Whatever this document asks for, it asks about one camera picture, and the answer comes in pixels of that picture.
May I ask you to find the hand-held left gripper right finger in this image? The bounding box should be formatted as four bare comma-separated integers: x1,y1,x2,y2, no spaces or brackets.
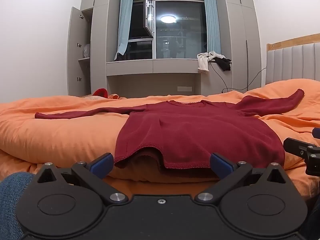
195,152,288,205

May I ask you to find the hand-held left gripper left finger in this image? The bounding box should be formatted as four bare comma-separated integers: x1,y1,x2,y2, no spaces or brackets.
32,152,128,205

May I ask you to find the dark red sweater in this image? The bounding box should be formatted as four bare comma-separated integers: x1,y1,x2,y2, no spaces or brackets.
34,89,305,178

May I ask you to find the orange duvet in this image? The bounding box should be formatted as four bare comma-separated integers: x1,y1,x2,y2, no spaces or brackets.
0,78,320,202

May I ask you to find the bright red cloth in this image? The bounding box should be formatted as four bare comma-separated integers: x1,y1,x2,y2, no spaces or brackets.
92,88,109,99

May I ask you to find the grey padded headboard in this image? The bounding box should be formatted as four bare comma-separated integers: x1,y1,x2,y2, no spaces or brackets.
265,33,320,85

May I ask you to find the black cloth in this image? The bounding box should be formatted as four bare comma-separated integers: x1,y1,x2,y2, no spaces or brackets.
215,57,232,72

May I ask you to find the person's leg in jeans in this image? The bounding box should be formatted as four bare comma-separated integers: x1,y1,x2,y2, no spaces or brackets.
0,172,36,240

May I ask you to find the white cloth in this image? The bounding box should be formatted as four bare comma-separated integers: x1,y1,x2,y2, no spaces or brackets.
197,51,227,74

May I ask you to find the grey wardrobe door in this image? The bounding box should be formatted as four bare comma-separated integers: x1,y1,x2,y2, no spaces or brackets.
67,6,83,96

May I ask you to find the grey wardrobe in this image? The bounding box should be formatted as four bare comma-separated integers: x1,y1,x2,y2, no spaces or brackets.
67,0,262,98

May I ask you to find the window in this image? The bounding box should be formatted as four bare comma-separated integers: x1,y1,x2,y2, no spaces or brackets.
127,0,208,61

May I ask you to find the light blue curtain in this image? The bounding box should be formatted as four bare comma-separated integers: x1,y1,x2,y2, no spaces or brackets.
114,0,134,61
202,0,222,56

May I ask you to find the open window sash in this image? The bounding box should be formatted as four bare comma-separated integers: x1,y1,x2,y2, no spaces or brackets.
143,0,157,36

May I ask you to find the black cable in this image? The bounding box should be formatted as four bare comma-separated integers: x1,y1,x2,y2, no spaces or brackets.
209,60,267,93

